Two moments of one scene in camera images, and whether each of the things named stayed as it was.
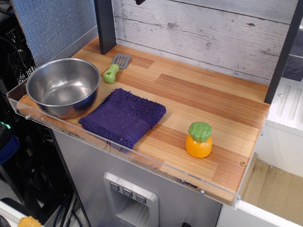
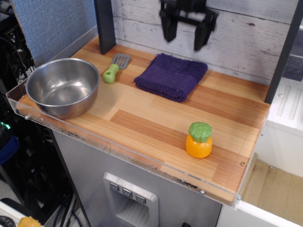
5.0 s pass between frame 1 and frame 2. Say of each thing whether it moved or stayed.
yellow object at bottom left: stayed
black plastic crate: stayed
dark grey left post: stayed
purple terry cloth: moved
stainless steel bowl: stayed
